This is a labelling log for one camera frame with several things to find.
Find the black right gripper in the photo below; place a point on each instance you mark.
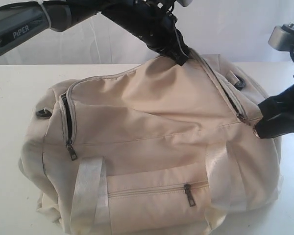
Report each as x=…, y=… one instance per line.
x=278, y=115

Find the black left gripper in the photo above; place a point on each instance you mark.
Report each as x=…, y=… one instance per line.
x=155, y=25

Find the metal main zipper pull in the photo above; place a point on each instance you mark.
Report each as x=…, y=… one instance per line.
x=245, y=120

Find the cream duffel bag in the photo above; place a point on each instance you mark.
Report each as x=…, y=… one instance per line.
x=140, y=136

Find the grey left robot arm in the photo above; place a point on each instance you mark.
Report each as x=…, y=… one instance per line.
x=21, y=21

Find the dark pocket zipper pull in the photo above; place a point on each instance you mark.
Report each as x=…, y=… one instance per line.
x=190, y=198

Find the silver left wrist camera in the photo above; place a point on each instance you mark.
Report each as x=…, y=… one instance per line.
x=184, y=3

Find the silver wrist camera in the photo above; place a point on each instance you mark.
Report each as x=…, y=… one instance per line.
x=282, y=37
x=184, y=3

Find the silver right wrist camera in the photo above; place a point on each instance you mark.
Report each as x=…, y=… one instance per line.
x=282, y=37

